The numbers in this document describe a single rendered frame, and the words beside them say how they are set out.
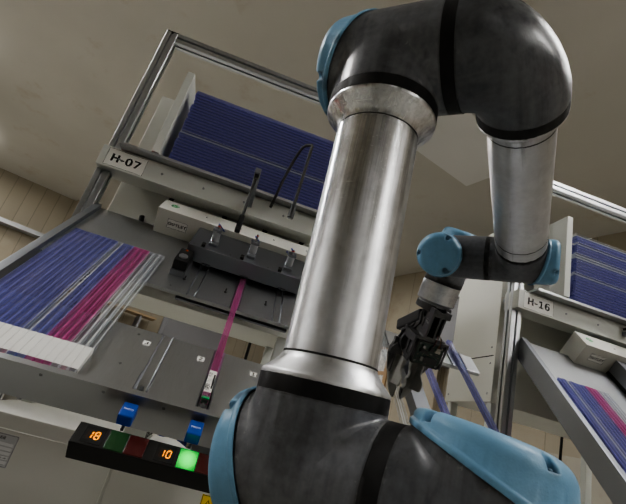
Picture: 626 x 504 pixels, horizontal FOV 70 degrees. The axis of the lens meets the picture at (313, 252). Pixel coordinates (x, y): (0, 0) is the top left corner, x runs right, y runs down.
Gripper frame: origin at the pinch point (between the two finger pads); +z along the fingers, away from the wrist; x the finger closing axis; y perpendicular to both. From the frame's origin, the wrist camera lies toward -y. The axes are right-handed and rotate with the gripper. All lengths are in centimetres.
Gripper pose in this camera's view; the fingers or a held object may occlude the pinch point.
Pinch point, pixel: (396, 389)
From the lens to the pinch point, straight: 99.2
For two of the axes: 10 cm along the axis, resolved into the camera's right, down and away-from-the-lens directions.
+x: 9.4, 3.2, 1.4
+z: -3.3, 9.4, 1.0
